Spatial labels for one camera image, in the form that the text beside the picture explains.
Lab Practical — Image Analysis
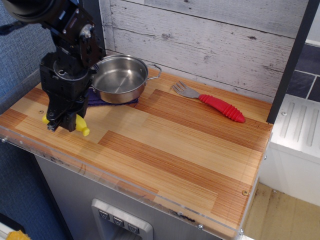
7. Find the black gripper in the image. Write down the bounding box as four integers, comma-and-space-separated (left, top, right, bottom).
40, 52, 97, 132

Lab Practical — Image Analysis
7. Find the yellow toy banana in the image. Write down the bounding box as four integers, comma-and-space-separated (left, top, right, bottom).
42, 114, 90, 137

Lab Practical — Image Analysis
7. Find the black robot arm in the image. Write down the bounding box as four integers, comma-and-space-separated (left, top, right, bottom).
0, 0, 106, 136

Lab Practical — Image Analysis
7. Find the yellow object at corner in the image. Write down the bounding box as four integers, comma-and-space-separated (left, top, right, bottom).
6, 231, 31, 240

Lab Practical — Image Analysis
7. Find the purple cloth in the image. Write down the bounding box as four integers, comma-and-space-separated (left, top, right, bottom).
88, 87, 139, 107

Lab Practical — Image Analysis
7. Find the clear acrylic edge guard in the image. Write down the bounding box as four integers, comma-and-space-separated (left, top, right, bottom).
0, 124, 273, 238

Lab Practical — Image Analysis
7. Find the stainless steel pot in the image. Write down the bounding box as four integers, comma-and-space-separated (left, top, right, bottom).
91, 54, 162, 104

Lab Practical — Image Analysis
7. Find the silver dispenser panel with buttons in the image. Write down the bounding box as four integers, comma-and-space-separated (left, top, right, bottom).
91, 198, 154, 240

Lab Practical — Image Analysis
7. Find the white ridged appliance top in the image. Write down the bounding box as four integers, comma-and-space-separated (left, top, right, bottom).
270, 94, 320, 163

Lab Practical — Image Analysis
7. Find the black left vertical post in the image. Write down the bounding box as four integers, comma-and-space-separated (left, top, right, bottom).
78, 0, 106, 57

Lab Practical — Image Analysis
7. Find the black vertical post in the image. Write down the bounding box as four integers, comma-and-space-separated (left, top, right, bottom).
266, 0, 320, 124
78, 0, 106, 57

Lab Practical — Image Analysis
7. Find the fork with red handle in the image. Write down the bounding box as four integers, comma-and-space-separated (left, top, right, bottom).
172, 81, 246, 123

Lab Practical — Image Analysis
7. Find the black right vertical post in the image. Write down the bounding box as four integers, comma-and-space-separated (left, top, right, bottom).
266, 0, 320, 124

